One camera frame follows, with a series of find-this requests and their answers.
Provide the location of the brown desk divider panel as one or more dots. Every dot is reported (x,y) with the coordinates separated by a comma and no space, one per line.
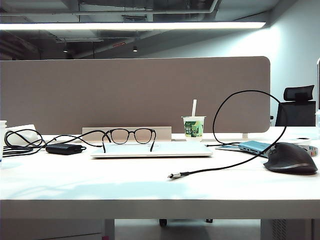
(125,95)

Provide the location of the white desk leg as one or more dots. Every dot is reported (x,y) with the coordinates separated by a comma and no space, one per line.
(109,230)

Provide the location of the perforated white desk leg panel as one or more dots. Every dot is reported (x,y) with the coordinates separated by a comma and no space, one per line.
(285,230)

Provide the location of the silver closed laptop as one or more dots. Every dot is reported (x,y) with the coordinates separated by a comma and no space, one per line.
(175,150)

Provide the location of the green printed drink cup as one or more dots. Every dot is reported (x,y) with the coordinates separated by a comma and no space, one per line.
(193,130)

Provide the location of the white drinking straw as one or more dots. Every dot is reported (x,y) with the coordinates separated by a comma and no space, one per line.
(194,107)

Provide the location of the black round eyeglasses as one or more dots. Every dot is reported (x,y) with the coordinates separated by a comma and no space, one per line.
(120,136)

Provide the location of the flat blue card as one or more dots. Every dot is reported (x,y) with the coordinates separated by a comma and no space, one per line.
(225,148)

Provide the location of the red ceiling sign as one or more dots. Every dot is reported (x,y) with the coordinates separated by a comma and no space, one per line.
(118,45)

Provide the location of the blue USB hub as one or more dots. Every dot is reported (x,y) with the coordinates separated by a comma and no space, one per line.
(252,145)

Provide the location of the long ceiling light strip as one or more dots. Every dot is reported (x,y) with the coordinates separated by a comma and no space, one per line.
(125,26)

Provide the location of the black power adapter brick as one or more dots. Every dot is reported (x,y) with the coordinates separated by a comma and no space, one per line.
(62,149)

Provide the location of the black caster wheel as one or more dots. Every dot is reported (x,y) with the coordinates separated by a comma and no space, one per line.
(209,220)
(163,222)

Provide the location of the white tissue pack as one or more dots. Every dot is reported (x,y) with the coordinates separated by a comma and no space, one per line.
(30,136)

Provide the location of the black mesh office chair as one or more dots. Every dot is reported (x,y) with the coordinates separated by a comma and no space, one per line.
(295,112)

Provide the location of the black computer mouse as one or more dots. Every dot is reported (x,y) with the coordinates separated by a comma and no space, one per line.
(290,157)

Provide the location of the white device with black window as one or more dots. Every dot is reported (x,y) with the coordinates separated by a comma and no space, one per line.
(300,141)

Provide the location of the white paper cup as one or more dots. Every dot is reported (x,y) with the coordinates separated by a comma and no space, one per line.
(2,135)

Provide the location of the white rounded panel frame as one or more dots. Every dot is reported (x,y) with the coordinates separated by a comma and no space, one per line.
(318,82)

